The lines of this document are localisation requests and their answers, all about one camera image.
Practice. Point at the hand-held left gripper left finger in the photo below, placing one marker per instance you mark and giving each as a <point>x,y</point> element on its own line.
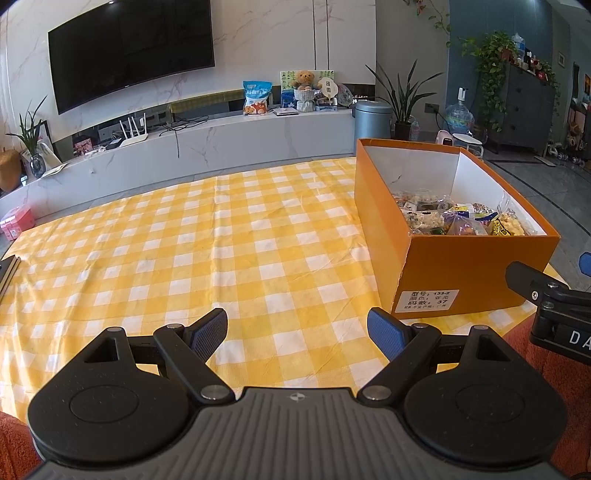
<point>210,333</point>

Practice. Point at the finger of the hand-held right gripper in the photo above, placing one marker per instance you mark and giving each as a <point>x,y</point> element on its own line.
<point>586,265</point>
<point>531,281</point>

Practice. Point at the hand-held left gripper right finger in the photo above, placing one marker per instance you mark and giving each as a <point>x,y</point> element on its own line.
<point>383,332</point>

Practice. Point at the puffed ball snack packet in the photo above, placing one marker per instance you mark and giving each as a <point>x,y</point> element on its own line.
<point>510,224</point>

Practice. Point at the orange cardboard box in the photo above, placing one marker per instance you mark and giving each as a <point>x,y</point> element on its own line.
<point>461,272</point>

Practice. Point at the mixed vegetable chips bag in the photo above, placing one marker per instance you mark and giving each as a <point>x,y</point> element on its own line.
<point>464,227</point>

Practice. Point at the blue-edged orange snack packet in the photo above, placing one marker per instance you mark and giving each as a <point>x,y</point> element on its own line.
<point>480,211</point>

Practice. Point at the clear pale nut packet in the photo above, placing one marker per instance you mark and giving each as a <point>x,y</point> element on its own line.
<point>420,219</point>

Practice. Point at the red rug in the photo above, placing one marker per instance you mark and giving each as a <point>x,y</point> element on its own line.
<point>545,392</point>

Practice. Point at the yellow checkered tablecloth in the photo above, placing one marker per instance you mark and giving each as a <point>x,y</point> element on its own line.
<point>184,240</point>

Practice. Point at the pink white heater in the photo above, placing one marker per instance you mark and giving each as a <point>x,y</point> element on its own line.
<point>444,137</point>

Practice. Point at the grey drawer cabinet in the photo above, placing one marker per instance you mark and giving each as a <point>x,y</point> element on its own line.
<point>528,106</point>

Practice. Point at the water bottle with pump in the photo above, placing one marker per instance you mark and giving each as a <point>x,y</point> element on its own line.
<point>459,117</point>

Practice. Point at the white marble tv cabinet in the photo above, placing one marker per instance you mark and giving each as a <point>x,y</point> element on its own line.
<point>207,138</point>

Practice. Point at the long-leaf potted plant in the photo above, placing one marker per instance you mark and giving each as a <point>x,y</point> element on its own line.
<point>401,131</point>

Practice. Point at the white router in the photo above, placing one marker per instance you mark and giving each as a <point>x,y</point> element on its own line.
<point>136,138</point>

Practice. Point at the climbing pothos plant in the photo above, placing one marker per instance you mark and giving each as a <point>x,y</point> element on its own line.
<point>491,74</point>

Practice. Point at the black notebook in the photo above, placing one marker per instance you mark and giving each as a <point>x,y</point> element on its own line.
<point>7,272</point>

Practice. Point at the blue-grey trash bin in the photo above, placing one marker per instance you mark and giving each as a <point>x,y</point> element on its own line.
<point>371,117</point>

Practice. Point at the pink box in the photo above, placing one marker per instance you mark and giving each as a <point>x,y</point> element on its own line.
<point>16,224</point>

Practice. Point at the flat white device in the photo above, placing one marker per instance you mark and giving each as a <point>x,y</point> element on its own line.
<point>286,111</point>

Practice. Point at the blue snack bag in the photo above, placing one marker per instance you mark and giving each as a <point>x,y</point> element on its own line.
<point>255,98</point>

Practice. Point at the decorative plate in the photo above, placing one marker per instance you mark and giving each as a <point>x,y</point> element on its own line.
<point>344,94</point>

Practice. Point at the plant in glass vase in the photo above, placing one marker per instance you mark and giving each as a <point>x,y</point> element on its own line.
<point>37,165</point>

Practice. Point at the round paper fan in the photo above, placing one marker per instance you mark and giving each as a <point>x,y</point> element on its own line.
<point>324,86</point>

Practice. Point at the teddy bear bouquet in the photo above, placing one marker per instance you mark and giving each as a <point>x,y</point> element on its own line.
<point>304,92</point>

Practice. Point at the green white painting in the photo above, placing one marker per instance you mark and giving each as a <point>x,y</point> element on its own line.
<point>286,87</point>

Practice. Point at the brown round vase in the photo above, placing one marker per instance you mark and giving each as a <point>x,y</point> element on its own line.
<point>9,170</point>

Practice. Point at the hanging vine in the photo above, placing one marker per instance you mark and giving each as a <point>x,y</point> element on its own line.
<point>431,18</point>

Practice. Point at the black television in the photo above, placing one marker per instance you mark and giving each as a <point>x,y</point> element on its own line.
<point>129,50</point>

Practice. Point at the pink photo frame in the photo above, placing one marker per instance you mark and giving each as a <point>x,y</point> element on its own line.
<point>83,146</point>

